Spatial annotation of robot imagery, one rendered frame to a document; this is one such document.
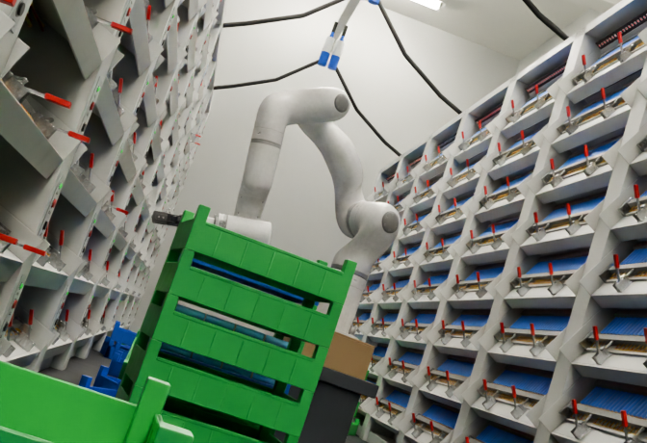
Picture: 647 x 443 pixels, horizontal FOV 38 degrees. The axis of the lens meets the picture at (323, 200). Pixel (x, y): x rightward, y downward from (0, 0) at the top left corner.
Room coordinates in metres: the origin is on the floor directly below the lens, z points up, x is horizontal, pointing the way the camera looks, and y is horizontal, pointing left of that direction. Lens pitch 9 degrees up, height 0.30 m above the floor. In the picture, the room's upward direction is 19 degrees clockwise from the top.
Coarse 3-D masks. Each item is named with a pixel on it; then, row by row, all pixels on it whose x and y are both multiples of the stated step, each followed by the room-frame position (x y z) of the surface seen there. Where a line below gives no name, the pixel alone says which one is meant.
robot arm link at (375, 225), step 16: (352, 208) 2.88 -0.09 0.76; (368, 208) 2.82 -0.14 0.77; (384, 208) 2.79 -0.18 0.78; (352, 224) 2.87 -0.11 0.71; (368, 224) 2.79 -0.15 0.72; (384, 224) 2.79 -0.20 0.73; (352, 240) 2.82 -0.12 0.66; (368, 240) 2.81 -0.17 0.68; (384, 240) 2.82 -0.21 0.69; (336, 256) 2.87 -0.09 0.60; (352, 256) 2.83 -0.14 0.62; (368, 256) 2.84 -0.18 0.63; (368, 272) 2.87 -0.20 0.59
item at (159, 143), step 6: (162, 114) 3.17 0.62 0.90; (162, 120) 3.61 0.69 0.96; (156, 132) 3.28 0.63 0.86; (156, 138) 3.37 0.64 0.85; (162, 138) 3.76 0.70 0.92; (150, 144) 3.71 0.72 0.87; (156, 144) 3.49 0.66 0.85; (162, 144) 3.77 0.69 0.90; (156, 150) 3.60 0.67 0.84; (162, 150) 3.77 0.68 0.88; (156, 156) 3.72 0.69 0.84
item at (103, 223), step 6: (108, 192) 2.47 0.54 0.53; (108, 198) 2.47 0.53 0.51; (102, 204) 2.47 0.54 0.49; (108, 204) 3.07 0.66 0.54; (102, 210) 2.53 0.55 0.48; (114, 210) 3.07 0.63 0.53; (102, 216) 2.62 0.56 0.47; (120, 216) 3.07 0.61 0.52; (96, 222) 2.62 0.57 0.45; (102, 222) 2.72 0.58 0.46; (108, 222) 2.82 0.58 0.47; (114, 222) 3.07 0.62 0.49; (102, 228) 2.81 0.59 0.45; (108, 228) 2.92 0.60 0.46; (114, 228) 3.05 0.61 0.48; (108, 234) 3.03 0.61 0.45
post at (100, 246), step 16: (160, 80) 3.07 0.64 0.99; (160, 96) 3.07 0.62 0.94; (144, 128) 3.07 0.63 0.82; (144, 144) 3.07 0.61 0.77; (128, 192) 3.07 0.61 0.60; (96, 240) 3.07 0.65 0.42; (112, 240) 3.10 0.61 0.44; (96, 256) 3.07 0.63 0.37; (80, 304) 3.07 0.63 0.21; (80, 320) 3.07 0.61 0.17; (64, 352) 3.07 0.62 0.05; (64, 368) 3.11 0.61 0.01
